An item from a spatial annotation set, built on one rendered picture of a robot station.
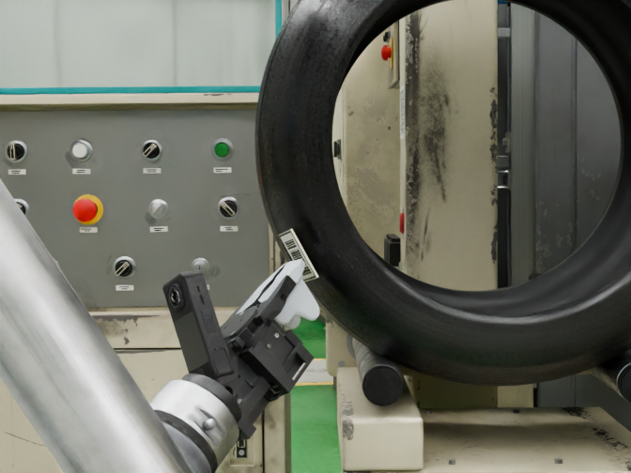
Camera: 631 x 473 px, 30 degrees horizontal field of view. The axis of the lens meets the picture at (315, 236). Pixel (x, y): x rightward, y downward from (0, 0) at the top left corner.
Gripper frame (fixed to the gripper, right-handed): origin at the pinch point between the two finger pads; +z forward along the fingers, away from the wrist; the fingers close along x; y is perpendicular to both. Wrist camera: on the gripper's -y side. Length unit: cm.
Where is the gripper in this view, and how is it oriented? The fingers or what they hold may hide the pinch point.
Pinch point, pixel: (290, 264)
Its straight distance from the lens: 127.4
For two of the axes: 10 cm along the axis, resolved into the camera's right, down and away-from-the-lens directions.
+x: 5.8, -3.0, -7.6
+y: 6.6, 7.2, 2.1
